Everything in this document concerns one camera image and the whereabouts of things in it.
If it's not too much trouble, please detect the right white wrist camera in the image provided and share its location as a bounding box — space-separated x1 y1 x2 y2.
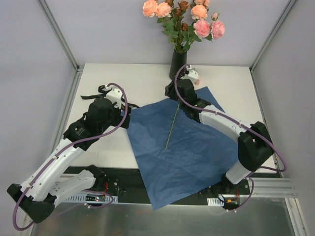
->
182 65 199 84

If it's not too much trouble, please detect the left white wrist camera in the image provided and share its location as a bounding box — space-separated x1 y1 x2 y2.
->
105 85 123 108

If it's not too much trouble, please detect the white cable duct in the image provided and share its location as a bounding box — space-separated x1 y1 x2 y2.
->
207 198 224 207
64 193 118 204

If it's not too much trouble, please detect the peach rose stem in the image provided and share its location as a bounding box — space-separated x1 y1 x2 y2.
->
181 0 213 53

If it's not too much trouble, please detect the brown orange rose stem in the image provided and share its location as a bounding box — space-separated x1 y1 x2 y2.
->
166 0 189 53

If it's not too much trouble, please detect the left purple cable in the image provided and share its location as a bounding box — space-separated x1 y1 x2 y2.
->
12 83 130 232

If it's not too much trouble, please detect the blue wrapping paper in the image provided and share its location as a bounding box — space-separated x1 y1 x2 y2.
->
127 99 238 210

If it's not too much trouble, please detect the black gold-lettered ribbon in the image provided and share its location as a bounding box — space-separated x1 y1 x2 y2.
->
80 85 109 101

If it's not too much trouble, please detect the aluminium frame post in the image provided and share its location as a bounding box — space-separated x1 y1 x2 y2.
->
249 0 298 74
37 0 80 72

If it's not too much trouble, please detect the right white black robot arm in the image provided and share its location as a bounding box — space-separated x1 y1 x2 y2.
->
165 79 275 194

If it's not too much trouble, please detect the right aluminium frame post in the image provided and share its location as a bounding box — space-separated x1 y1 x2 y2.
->
249 0 298 74

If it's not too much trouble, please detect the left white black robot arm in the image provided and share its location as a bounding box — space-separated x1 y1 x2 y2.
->
7 97 133 224

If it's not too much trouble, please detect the right white cable duct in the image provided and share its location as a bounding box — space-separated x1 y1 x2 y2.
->
207 198 224 207

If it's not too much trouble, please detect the large pink rose stem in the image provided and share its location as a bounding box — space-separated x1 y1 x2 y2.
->
142 0 226 54

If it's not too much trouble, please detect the black tapered vase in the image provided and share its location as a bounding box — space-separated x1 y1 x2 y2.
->
169 50 187 80

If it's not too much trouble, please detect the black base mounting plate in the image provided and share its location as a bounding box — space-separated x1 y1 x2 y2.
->
63 166 254 205

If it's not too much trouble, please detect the left aluminium frame post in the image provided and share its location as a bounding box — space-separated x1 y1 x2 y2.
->
37 0 80 72

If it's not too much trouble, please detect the left white cable duct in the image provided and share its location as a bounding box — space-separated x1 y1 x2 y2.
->
64 193 118 204

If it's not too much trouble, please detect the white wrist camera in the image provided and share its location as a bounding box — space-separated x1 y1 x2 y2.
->
105 85 123 108
182 65 199 84

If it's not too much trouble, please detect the purple cable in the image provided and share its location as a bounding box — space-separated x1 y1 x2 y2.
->
12 83 130 232
174 64 288 213

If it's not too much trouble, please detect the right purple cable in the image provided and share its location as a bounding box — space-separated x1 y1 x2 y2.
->
174 64 288 213

